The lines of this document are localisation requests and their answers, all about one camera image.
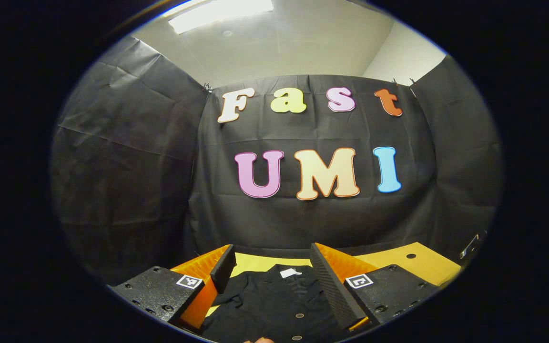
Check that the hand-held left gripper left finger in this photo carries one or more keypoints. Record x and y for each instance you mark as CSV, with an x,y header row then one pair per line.
x,y
224,271

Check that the black shirt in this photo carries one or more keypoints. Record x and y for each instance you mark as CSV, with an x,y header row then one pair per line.
x,y
274,305

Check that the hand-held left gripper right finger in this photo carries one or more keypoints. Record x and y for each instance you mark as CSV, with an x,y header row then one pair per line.
x,y
331,290

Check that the black backdrop cloth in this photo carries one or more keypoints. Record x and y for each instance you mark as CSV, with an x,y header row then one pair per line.
x,y
303,219

